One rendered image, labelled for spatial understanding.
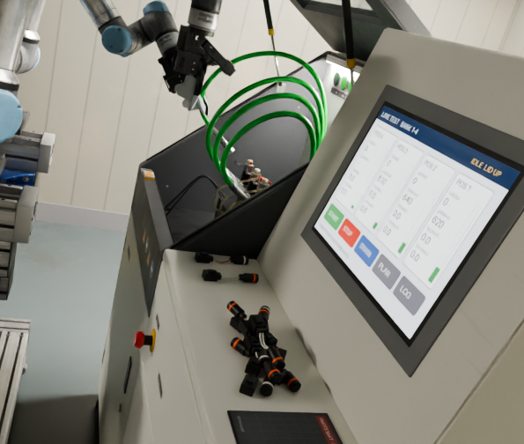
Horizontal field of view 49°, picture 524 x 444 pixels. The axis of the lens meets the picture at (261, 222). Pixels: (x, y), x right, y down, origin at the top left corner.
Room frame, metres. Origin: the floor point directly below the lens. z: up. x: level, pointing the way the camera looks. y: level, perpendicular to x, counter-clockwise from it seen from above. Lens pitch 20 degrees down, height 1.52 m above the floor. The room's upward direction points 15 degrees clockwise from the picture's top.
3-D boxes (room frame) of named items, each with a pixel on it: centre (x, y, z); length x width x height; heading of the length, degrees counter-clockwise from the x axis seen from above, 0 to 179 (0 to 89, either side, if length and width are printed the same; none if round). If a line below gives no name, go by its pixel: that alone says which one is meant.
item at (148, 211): (1.50, 0.30, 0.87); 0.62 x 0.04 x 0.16; 21
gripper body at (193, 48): (1.52, 0.29, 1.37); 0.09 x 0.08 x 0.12; 111
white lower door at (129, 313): (1.50, 0.32, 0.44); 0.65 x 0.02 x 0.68; 21
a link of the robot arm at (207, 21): (1.52, 0.28, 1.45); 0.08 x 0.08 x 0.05
